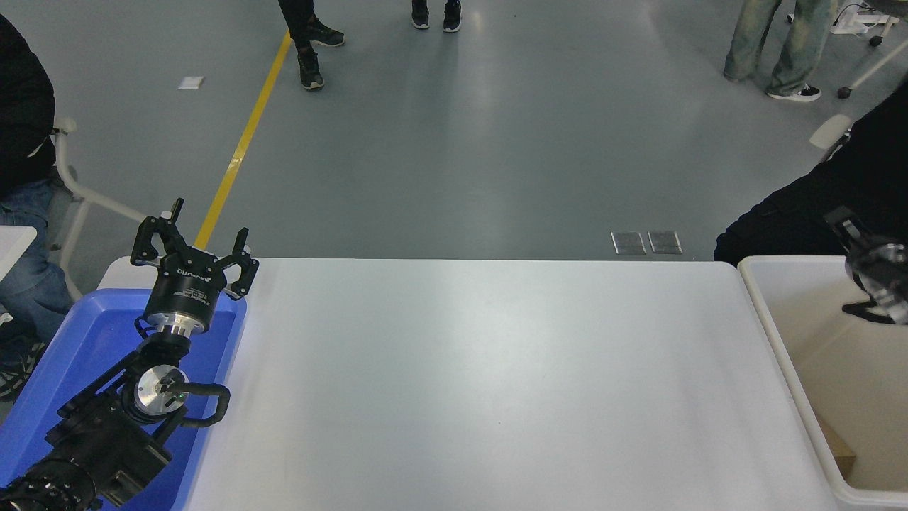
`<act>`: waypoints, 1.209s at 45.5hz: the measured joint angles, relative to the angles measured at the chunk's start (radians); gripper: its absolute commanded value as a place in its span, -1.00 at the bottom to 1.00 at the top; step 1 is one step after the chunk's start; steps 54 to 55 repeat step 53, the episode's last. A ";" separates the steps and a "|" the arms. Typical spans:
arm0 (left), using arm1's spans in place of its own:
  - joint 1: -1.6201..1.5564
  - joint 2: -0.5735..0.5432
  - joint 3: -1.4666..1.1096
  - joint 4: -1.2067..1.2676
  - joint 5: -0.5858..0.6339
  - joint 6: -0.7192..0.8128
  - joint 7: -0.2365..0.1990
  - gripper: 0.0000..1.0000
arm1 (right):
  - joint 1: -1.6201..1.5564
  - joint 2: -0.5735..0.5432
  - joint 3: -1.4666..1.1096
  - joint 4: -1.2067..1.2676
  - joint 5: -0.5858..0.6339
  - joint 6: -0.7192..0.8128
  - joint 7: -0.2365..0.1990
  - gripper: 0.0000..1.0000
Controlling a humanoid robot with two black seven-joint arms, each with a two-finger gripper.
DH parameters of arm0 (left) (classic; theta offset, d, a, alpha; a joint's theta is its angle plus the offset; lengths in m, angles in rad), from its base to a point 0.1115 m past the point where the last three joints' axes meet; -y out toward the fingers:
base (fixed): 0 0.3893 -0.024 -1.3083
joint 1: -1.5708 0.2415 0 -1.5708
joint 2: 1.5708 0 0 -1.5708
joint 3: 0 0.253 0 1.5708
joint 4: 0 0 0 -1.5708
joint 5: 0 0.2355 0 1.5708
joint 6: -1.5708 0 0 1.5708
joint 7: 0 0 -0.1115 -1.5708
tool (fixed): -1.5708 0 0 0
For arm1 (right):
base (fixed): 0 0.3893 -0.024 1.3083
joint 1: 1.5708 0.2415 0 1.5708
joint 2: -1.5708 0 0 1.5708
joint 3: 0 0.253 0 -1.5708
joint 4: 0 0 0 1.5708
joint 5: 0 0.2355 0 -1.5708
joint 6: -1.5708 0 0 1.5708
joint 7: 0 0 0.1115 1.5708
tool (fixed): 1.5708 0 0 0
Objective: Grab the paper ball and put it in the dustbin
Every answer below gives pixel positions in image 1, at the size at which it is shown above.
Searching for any white wheeled chair base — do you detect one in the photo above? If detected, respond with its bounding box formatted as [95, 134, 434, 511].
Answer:
[830, 0, 908, 100]

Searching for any blue plastic tray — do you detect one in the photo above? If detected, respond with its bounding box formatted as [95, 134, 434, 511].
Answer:
[0, 287, 248, 511]

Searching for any person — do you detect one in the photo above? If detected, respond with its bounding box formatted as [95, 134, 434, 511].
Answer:
[277, 0, 346, 92]
[411, 0, 463, 34]
[723, 0, 839, 103]
[713, 82, 908, 275]
[0, 14, 76, 400]

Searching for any small white side table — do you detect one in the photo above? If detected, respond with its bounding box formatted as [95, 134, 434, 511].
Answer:
[0, 226, 38, 282]

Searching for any large pale bin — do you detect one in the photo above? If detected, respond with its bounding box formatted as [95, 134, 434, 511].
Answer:
[738, 255, 908, 508]

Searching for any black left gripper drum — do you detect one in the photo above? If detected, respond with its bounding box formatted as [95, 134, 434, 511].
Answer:
[145, 248, 228, 325]

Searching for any grey chair with white frame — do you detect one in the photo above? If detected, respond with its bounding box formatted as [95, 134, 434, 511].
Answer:
[48, 117, 148, 300]

